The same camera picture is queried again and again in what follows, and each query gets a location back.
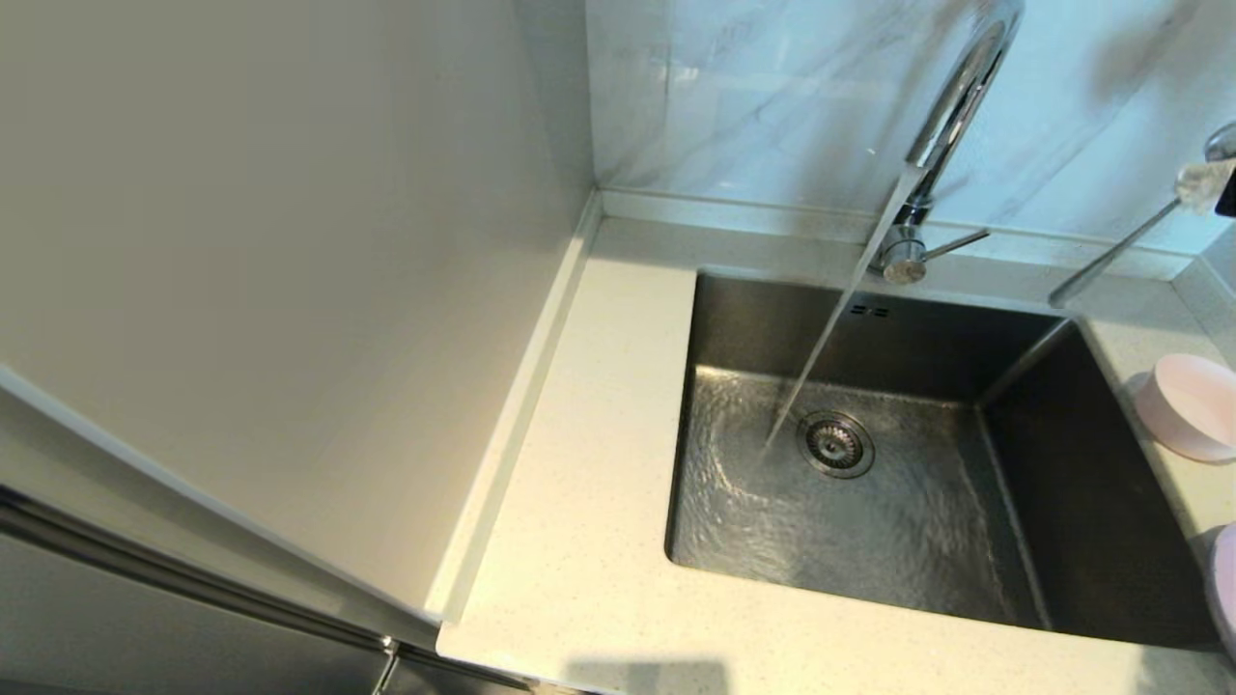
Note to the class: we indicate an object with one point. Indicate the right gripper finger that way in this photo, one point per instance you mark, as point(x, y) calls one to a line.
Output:
point(1207, 172)
point(1199, 196)

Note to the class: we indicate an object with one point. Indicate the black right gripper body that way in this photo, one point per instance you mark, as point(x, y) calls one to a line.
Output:
point(1228, 198)

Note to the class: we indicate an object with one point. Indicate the metal spoon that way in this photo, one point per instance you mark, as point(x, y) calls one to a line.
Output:
point(1110, 256)

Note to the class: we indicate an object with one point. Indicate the pink bowl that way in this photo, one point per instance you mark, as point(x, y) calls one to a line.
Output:
point(1193, 405)

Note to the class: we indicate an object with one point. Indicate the chrome gooseneck faucet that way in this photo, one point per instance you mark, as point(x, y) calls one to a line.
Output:
point(903, 259)

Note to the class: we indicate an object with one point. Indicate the lilac plate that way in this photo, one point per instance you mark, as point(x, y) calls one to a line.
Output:
point(1224, 589)

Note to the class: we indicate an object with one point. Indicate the stainless steel sink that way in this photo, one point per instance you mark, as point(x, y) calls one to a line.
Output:
point(917, 541)

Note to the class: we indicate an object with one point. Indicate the running water stream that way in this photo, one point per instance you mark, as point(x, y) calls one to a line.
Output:
point(829, 328)

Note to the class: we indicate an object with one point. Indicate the round metal drain strainer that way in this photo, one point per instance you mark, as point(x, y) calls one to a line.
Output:
point(834, 444)

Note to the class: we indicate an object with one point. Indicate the white tall cabinet panel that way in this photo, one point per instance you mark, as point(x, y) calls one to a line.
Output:
point(290, 241)

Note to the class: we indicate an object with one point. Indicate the grey appliance front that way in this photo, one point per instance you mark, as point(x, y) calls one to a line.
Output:
point(145, 627)

